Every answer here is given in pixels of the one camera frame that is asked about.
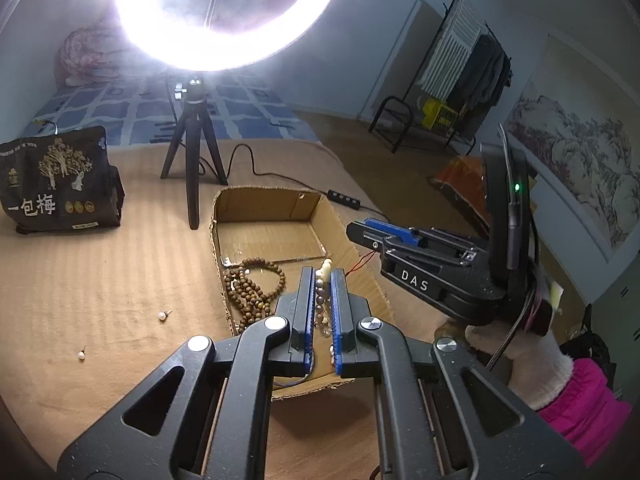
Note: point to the person's right forearm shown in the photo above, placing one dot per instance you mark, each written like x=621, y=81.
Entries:
x=585, y=410

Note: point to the dark hanging clothes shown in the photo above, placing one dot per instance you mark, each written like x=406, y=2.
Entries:
x=482, y=80

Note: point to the folded floral quilt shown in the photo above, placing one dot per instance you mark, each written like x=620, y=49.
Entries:
x=85, y=60

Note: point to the cardboard box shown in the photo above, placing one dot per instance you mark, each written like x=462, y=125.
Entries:
x=270, y=240

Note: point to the black clothes rack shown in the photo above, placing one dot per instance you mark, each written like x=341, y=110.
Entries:
x=395, y=125

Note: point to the striped white towel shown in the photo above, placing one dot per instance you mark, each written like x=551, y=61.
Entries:
x=450, y=50

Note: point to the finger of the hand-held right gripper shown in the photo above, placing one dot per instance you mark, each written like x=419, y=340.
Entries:
x=362, y=240
x=392, y=230

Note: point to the orange cloth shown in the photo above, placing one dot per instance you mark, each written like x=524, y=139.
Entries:
x=462, y=185

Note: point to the person's right hand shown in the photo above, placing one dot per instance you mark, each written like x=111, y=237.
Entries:
x=520, y=360

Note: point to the blue patterned bedsheet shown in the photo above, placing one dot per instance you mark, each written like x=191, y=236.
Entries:
x=125, y=110

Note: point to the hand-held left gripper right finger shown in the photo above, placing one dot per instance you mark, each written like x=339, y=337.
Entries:
x=337, y=320

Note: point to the landscape wall painting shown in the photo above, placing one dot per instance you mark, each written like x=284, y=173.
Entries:
x=575, y=145

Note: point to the small pearl earring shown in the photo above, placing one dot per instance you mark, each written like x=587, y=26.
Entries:
x=162, y=316
x=80, y=355

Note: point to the black tripod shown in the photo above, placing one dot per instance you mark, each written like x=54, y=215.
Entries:
x=192, y=160

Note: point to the yellow box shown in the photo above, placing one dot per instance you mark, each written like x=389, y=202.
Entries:
x=439, y=116

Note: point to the black snack bag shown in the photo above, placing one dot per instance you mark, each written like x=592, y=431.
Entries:
x=55, y=185

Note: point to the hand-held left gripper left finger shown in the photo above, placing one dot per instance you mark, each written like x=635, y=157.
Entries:
x=306, y=320

